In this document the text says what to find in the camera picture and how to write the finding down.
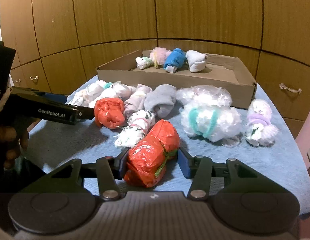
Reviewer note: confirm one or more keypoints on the white bundle purple band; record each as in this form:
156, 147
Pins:
260, 123

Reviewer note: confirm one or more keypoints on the blue blanket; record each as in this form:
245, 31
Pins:
70, 142

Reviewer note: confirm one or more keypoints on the large white sock roll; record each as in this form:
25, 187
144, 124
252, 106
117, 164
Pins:
196, 60

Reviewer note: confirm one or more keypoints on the white pastel sock bundle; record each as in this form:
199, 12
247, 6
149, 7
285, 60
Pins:
80, 97

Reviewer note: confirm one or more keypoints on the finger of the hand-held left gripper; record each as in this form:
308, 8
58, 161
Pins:
86, 112
55, 97

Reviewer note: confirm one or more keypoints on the clear plastic bundle teal band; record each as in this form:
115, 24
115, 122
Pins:
210, 122

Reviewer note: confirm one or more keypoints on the cardboard box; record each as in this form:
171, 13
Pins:
170, 82

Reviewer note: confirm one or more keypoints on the large red plastic bundle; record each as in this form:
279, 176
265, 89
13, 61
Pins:
151, 155

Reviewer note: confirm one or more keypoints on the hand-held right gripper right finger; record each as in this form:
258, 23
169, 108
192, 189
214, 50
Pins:
184, 163

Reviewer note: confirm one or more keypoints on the wooden wardrobe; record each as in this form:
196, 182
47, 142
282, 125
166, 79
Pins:
120, 17

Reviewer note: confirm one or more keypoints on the small red plastic bundle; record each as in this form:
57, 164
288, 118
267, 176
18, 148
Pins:
108, 113

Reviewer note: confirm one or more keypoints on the blue sock roll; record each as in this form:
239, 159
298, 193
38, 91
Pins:
174, 60

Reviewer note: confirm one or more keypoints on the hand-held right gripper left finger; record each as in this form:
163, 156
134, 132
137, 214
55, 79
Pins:
125, 162

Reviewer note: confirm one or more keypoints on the grey sock roll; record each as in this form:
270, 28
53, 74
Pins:
161, 100

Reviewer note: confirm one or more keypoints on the person's left hand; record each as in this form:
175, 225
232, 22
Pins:
12, 140

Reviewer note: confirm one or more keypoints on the white spotted bundle pink band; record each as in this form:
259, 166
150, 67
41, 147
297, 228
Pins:
135, 128

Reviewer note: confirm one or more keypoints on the white green sock bundle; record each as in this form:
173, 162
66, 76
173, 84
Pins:
143, 63

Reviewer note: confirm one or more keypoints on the pink fluffy bundle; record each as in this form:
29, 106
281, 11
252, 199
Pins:
158, 55

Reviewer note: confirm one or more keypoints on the pale pink sock roll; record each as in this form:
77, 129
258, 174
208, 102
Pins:
137, 98

